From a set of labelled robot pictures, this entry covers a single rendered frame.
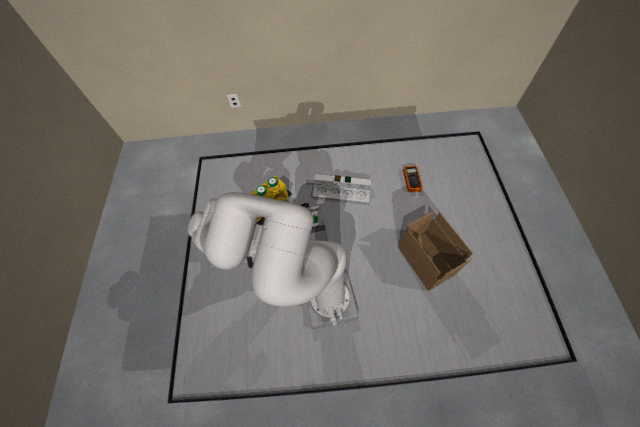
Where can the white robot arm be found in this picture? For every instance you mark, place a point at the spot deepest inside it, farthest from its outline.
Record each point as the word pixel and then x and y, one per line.
pixel 288 269

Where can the black table edge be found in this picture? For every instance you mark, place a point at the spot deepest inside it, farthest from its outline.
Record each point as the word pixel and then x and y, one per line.
pixel 378 385

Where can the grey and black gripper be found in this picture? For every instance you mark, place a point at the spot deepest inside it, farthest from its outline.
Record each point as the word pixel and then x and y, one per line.
pixel 255 244

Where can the orange digital multimeter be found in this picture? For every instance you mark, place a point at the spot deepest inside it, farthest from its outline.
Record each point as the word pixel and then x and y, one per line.
pixel 412 178

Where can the brown cardboard box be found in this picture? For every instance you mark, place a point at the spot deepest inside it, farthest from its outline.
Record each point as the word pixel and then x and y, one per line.
pixel 437 245

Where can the yellow tube rack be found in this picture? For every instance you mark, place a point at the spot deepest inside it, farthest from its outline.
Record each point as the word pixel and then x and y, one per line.
pixel 271 192

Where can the grey button housing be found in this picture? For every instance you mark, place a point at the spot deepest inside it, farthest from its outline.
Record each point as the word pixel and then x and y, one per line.
pixel 319 221

